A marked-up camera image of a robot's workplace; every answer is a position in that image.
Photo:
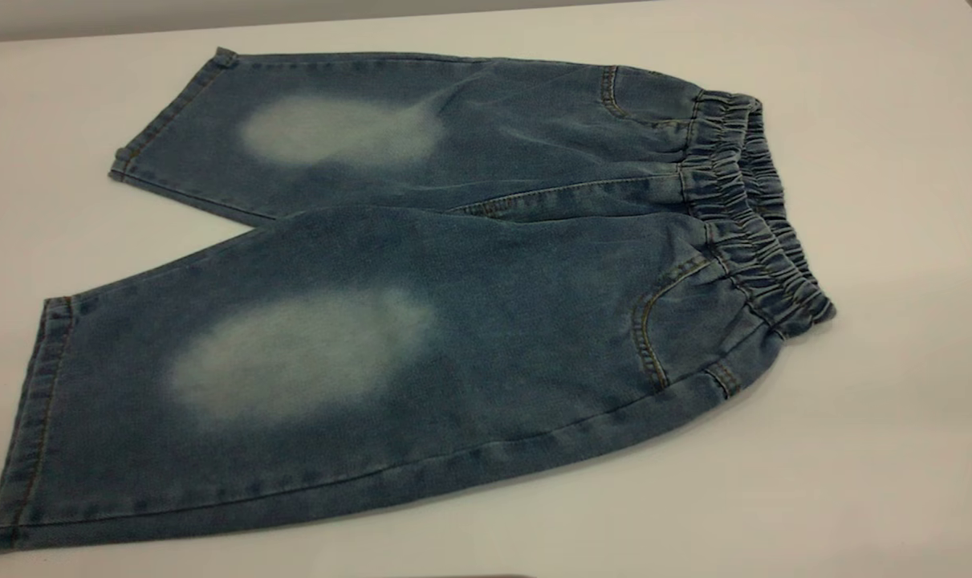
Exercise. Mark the blue denim pants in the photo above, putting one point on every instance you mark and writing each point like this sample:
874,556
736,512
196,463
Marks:
486,321

